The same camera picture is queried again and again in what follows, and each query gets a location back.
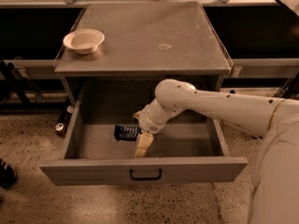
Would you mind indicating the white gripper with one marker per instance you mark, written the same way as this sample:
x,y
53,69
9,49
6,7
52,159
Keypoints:
x,y
147,121

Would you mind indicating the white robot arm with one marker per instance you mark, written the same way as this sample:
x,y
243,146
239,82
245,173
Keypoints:
x,y
274,196

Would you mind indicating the grey open drawer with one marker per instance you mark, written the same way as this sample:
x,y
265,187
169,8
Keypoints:
x,y
189,149

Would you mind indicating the black white sneaker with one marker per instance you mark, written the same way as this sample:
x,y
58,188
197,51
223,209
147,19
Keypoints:
x,y
8,175

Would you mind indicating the grey metal cabinet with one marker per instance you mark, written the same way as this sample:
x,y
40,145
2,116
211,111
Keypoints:
x,y
144,38

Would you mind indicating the white paper bowl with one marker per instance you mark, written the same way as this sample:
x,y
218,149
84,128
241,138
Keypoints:
x,y
84,41

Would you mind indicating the blue rxbar wrapper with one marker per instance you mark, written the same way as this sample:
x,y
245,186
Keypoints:
x,y
126,133

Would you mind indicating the black drawer handle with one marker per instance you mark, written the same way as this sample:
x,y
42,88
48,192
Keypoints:
x,y
145,176

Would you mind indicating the soda can near drawer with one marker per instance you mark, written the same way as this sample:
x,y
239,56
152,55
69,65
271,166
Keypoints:
x,y
60,129

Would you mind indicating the soda can behind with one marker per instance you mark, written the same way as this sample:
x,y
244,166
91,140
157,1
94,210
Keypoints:
x,y
70,109

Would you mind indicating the black frame legs left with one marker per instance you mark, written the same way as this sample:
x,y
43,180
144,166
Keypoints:
x,y
8,70

